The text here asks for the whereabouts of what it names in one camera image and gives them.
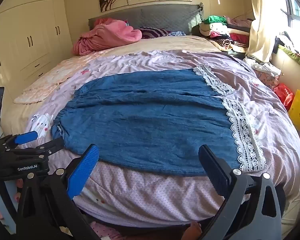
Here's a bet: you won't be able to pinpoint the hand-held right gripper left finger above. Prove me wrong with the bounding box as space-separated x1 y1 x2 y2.
16 144 100 240

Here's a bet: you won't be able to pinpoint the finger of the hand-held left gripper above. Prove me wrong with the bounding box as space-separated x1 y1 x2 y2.
0 131 38 153
6 137 64 162

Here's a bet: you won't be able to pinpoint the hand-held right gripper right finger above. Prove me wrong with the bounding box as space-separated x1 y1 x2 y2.
198 144 283 240

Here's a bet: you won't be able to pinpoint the blue denim pants with lace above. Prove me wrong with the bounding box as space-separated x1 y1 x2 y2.
51 64 268 177

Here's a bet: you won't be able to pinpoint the person's right hand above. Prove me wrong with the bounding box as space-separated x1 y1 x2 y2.
183 221 203 240

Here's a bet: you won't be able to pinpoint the pink patterned pajamas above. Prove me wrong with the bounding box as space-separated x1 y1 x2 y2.
90 221 123 240

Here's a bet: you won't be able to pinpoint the pink printed quilt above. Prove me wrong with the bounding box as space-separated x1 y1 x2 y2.
15 49 300 228

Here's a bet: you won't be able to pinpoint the red plastic bag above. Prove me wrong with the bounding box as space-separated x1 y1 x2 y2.
272 82 296 111

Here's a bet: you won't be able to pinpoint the floral fabric bag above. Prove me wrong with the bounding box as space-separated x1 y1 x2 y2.
254 69 280 91

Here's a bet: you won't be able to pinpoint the cream wardrobe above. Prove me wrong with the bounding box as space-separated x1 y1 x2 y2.
0 0 73 98

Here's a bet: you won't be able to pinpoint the white plastic bag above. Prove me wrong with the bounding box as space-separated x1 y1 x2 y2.
242 56 282 77

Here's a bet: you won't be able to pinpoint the pink blanket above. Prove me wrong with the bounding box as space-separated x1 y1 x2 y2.
72 17 143 56

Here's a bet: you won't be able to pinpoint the beige bed sheet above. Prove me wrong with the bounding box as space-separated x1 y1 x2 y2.
0 35 226 135

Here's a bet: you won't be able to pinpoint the pile of folded clothes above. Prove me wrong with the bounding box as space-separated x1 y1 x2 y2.
191 15 253 53

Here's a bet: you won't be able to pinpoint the green windowsill cushion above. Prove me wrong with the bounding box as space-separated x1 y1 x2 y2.
277 44 300 70

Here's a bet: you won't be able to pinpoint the striped dark pillow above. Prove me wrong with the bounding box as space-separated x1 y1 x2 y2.
137 27 172 40

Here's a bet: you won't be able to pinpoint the cream curtain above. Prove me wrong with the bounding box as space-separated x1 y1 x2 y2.
244 0 291 63

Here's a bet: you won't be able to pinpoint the grey padded headboard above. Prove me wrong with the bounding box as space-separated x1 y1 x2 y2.
88 3 204 37

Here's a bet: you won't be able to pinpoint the metal chain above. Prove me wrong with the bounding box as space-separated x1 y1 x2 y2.
196 2 204 22

